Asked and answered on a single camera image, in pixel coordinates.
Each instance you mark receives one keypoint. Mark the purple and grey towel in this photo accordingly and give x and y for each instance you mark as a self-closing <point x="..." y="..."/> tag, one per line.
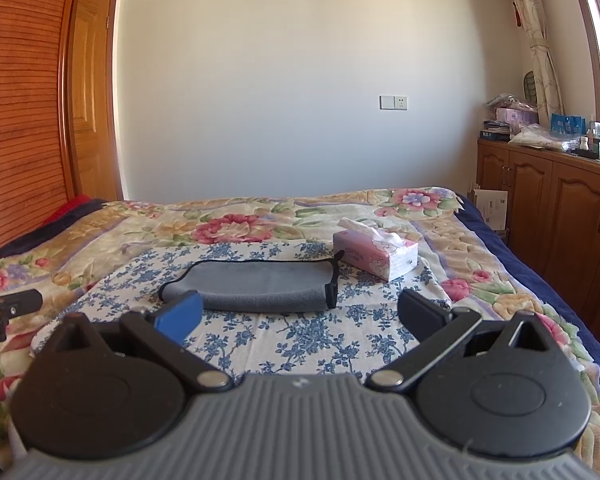
<point x="260" y="285"/>

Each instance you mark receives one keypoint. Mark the white wall socket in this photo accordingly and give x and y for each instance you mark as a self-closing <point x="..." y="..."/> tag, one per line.
<point x="394" y="102"/>

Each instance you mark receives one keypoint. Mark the patterned beige curtain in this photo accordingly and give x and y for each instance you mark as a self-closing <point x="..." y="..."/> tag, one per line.
<point x="535" y="45"/>

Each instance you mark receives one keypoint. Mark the blue floral cloth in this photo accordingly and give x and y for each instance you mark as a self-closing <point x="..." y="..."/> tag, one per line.
<point x="290" y="335"/>

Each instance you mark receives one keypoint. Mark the red hanging tassel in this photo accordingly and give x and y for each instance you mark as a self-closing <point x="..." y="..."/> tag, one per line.
<point x="517" y="15"/>

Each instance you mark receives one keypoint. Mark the wooden room door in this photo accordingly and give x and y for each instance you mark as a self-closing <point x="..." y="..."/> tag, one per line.
<point x="92" y="100"/>

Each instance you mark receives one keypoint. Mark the pink tissue box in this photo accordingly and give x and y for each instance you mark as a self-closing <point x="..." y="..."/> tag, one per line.
<point x="375" y="255"/>

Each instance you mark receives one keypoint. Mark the small white bottle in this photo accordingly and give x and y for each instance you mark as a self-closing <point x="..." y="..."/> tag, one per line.
<point x="584" y="145"/>

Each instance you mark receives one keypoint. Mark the white cardboard box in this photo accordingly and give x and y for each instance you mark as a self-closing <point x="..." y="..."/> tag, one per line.
<point x="492" y="207"/>

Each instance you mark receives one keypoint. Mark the blue boxes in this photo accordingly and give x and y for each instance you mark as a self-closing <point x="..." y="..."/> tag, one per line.
<point x="567" y="125"/>

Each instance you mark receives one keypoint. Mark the woven hand fan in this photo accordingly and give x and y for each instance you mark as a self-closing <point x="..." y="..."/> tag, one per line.
<point x="530" y="89"/>

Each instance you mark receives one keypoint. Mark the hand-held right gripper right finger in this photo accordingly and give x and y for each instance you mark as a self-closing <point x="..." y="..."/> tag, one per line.
<point x="420" y="316"/>

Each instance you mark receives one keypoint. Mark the wooden cabinet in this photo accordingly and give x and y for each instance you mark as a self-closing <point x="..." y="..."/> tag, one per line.
<point x="550" y="200"/>

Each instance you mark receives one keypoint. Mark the clear plastic bag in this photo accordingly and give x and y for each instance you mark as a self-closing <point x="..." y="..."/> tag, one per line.
<point x="542" y="137"/>

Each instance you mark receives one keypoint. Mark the floral quilt bed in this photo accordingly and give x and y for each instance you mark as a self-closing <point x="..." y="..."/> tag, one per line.
<point x="260" y="215"/>

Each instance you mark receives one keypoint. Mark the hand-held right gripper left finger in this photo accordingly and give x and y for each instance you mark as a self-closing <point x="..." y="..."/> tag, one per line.
<point x="180" y="316"/>

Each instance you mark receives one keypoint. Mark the dark flat box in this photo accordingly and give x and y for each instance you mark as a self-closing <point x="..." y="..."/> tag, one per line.
<point x="494" y="135"/>

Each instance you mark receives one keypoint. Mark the red cloth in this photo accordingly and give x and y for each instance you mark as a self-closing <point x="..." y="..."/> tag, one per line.
<point x="67" y="210"/>

